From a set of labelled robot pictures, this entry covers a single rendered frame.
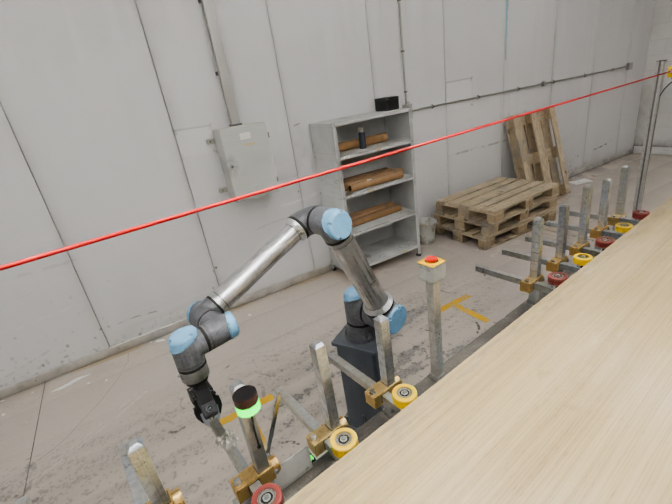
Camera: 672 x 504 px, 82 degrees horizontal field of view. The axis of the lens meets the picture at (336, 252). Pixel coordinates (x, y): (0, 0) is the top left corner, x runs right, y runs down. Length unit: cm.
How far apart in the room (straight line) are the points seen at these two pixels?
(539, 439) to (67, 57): 341
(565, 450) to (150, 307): 326
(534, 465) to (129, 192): 315
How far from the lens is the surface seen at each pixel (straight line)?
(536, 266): 208
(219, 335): 132
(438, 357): 160
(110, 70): 348
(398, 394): 133
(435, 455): 118
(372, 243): 447
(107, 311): 376
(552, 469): 120
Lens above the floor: 182
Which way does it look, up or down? 23 degrees down
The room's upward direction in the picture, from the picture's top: 9 degrees counter-clockwise
